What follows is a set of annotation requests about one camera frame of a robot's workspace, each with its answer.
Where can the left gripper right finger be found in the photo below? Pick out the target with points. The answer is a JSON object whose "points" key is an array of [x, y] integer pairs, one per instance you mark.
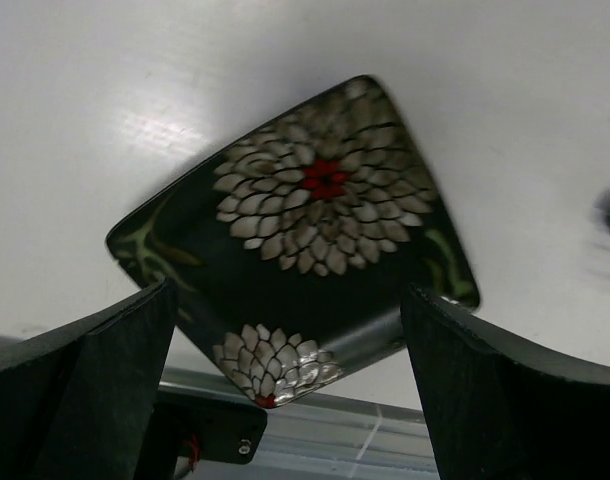
{"points": [[498, 406]]}

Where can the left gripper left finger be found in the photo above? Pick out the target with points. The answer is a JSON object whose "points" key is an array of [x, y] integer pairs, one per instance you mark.
{"points": [[75, 402]]}

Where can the black floral square plate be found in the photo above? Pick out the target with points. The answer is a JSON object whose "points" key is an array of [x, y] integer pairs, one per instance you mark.
{"points": [[291, 246]]}

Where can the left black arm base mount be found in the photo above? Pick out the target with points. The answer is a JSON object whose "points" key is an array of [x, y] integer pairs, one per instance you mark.
{"points": [[185, 429]]}

